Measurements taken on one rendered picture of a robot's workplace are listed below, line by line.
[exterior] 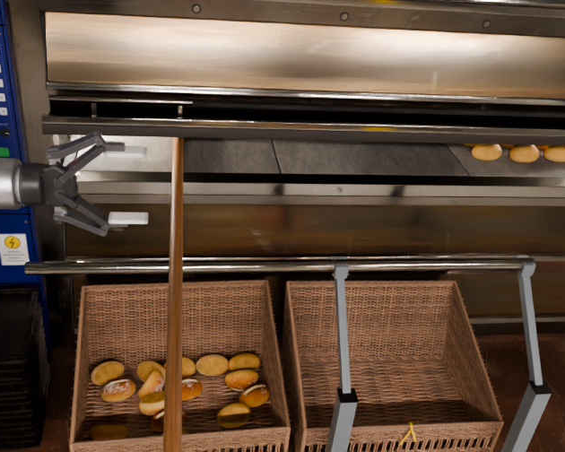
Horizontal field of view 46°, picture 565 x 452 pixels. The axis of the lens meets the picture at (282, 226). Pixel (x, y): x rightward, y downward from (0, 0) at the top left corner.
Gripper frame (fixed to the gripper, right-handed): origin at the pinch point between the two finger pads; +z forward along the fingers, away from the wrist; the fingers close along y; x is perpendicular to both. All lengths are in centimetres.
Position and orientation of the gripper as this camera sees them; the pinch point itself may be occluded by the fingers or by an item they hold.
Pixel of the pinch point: (140, 186)
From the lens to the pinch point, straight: 121.1
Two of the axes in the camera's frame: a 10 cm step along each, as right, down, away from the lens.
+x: 1.2, 5.5, -8.3
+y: -0.9, 8.4, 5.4
